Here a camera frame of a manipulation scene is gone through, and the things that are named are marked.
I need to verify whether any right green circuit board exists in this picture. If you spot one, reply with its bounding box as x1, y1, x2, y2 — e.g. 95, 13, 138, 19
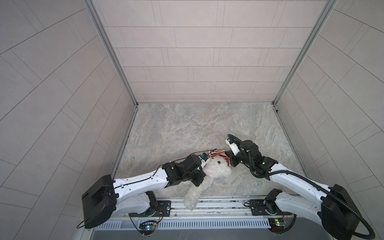
268, 218, 287, 233

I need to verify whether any aluminium corner post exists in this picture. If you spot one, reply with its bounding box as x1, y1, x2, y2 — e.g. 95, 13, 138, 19
272, 0, 338, 109
84, 0, 138, 108

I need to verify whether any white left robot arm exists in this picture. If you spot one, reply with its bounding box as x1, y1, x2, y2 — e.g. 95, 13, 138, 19
80, 153, 211, 229

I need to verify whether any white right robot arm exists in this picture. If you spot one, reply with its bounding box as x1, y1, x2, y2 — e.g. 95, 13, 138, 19
225, 135, 376, 240

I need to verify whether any green circuit board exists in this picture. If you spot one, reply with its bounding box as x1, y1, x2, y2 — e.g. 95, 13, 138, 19
139, 220, 158, 236
268, 218, 287, 233

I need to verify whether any white plush teddy bear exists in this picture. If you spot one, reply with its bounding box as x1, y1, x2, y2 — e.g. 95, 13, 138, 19
183, 158, 232, 211

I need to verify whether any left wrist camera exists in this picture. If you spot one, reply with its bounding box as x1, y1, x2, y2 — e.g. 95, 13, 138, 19
200, 153, 211, 169

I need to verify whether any aluminium corner post right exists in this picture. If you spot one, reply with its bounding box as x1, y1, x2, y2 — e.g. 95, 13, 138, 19
272, 0, 338, 109

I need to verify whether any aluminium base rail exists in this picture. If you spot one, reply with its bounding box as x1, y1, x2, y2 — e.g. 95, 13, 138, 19
89, 196, 335, 232

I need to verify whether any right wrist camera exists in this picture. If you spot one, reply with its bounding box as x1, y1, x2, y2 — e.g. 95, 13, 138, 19
226, 138, 240, 156

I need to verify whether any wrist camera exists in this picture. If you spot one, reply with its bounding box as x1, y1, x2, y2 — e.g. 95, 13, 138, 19
200, 153, 211, 169
226, 138, 240, 156

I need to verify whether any black corrugated cable conduit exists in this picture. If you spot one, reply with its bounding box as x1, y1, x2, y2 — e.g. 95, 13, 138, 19
227, 134, 376, 240

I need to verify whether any aluminium corner post left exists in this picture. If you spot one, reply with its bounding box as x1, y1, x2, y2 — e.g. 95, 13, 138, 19
84, 0, 138, 108

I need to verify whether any left green circuit board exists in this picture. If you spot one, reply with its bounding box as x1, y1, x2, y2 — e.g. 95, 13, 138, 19
139, 220, 158, 236

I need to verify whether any red white striped shirt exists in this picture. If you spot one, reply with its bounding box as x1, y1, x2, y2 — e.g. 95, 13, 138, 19
209, 150, 231, 167

